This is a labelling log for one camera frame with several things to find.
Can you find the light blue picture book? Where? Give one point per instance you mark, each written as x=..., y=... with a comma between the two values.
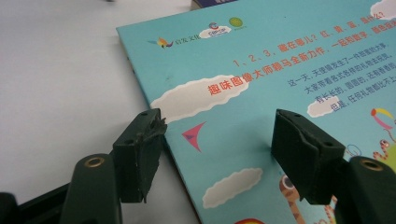
x=249, y=124

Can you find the purple paperback book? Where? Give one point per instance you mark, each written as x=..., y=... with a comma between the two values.
x=211, y=2

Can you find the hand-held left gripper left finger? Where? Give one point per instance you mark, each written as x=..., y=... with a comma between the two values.
x=141, y=155

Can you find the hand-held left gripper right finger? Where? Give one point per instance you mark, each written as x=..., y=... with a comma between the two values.
x=303, y=155

